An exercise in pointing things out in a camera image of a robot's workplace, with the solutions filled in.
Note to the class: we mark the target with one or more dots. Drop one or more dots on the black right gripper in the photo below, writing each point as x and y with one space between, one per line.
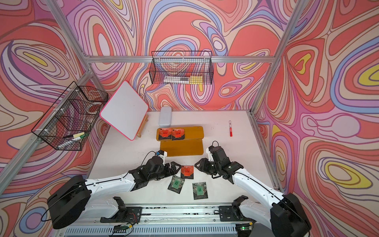
203 167

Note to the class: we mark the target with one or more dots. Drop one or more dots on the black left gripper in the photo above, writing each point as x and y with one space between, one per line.
173 171

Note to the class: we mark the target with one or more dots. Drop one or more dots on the red tea bag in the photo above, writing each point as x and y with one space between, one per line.
187 172
164 134
178 134

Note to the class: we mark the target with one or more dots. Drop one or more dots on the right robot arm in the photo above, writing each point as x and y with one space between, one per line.
282 214

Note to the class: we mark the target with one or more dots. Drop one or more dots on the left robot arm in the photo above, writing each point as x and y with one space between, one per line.
79 198

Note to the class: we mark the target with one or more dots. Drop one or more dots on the green tea bag small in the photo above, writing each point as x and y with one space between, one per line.
176 184

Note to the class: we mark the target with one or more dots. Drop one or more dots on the yellow wooden two-tier shelf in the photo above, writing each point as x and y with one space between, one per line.
191 146

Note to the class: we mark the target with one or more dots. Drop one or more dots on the green tea bag large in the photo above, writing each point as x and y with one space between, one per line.
199 190

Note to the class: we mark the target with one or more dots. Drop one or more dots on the red whiteboard marker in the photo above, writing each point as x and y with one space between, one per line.
230 128

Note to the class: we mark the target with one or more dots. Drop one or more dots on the white plastic box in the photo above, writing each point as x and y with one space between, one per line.
165 117

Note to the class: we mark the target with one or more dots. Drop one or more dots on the wooden whiteboard stand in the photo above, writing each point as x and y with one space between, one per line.
142 126

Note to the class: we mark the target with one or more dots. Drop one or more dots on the pink-framed whiteboard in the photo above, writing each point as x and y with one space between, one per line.
125 111

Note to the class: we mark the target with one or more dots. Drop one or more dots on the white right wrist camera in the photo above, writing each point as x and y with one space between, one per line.
209 153

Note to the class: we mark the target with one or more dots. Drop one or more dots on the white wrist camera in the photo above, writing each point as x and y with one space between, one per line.
209 153
161 153

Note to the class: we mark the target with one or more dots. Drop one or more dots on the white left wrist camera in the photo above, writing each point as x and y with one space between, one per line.
161 153

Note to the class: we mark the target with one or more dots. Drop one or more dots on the black wire basket back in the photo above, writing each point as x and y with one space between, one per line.
182 67

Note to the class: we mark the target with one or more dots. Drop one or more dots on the black wire basket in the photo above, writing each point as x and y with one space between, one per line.
67 126
182 67

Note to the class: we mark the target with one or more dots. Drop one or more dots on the black wire basket left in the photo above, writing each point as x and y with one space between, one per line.
67 126

